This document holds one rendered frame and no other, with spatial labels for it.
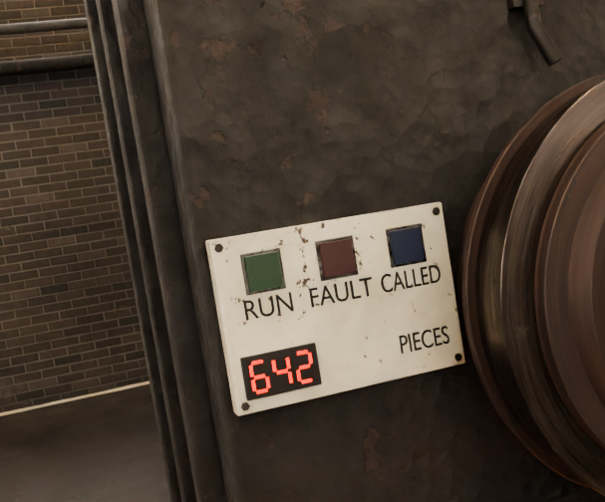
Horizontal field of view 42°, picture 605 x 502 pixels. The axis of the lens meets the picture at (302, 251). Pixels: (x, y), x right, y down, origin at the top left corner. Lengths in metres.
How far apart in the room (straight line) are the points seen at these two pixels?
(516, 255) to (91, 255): 6.10
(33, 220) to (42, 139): 0.67
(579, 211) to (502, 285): 0.10
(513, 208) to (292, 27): 0.30
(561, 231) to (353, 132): 0.25
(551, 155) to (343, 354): 0.29
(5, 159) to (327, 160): 6.02
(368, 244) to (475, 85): 0.23
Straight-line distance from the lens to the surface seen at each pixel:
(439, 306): 0.86
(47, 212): 6.74
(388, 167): 0.86
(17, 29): 6.47
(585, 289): 0.76
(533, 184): 0.76
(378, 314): 0.84
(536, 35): 0.95
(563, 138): 0.79
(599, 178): 0.78
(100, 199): 6.75
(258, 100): 0.83
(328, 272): 0.81
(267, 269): 0.79
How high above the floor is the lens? 1.26
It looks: 3 degrees down
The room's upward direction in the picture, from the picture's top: 9 degrees counter-clockwise
